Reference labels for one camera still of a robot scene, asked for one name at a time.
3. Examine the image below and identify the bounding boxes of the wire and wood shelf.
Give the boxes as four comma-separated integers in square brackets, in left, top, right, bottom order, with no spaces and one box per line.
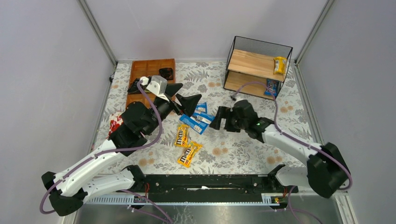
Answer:
[223,35,293,101]

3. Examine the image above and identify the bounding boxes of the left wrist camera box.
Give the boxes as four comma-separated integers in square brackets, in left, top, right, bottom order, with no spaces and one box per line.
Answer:
[146,76,168,96]

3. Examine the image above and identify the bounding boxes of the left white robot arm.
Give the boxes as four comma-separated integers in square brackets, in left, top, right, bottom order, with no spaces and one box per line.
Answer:
[40,83,202,217]

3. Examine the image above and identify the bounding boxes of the floral table mat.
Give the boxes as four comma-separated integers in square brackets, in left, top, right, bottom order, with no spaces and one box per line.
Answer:
[101,62,312,175]

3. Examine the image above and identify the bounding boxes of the orange wooden compartment tray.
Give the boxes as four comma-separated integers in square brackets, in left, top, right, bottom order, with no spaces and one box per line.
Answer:
[126,58,176,108]

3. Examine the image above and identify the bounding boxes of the blue m&m candy bag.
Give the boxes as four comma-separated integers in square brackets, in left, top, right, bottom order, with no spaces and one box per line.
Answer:
[264,79,280,97]

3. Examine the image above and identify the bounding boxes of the blue candy bag long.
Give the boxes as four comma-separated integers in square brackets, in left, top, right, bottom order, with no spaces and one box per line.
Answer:
[179,114,208,134]

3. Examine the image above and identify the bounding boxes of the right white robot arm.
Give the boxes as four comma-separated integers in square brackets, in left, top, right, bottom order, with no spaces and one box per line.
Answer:
[210,100,353,198]

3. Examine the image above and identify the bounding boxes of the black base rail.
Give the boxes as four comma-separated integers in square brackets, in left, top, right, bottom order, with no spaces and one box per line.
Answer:
[125,165,298,203]

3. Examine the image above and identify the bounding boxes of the black glossy item in tray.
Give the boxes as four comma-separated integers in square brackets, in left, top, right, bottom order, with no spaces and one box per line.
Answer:
[159,68,174,81]

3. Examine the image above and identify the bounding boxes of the yellow m&m bag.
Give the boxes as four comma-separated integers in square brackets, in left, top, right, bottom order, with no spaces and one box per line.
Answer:
[174,124,189,147]
[177,141,203,168]

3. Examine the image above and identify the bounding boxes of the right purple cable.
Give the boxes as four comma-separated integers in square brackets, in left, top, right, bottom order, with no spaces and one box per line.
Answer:
[230,81,354,224]

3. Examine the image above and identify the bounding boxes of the blue candy bag right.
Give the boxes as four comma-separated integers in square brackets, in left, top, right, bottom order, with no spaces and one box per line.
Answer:
[193,112,215,125]

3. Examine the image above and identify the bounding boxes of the yellow candy bag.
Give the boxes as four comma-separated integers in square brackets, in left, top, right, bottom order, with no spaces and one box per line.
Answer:
[273,56,287,75]

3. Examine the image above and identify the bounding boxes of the blue candy bag top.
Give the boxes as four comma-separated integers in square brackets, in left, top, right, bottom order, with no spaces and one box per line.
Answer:
[194,102,208,113]

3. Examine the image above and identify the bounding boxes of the red white patterned cloth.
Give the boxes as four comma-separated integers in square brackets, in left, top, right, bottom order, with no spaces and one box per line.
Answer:
[108,111,123,136]

